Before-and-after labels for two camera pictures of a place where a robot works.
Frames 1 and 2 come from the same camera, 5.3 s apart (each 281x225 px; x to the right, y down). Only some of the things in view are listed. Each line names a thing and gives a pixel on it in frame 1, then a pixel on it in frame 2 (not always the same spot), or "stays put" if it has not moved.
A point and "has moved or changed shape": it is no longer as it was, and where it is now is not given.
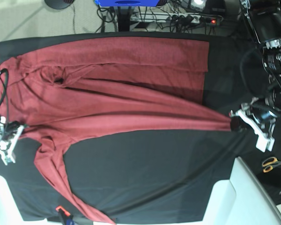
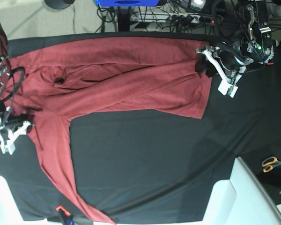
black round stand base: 59,4 stays put
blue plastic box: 127,3 stays put
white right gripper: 265,141 to 203,65
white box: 242,199 stays put
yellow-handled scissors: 269,162 stays put
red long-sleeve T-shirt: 55,92 has moved or changed shape
